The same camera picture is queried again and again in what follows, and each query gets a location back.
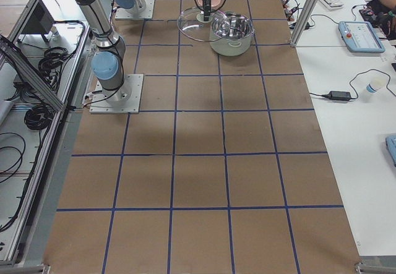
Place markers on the glass pot lid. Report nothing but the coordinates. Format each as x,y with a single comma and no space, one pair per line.
190,23

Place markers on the pale green steel pot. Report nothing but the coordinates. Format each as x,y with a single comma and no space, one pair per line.
231,34

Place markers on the blue teach pendant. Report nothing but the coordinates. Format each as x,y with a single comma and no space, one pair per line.
360,37

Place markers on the black power adapter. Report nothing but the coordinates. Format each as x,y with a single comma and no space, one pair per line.
338,96

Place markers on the paper cup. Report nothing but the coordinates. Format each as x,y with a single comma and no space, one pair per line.
376,84

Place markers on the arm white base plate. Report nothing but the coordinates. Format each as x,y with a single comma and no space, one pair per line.
125,100
121,14

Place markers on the aluminium frame post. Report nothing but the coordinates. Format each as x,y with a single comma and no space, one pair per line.
302,21

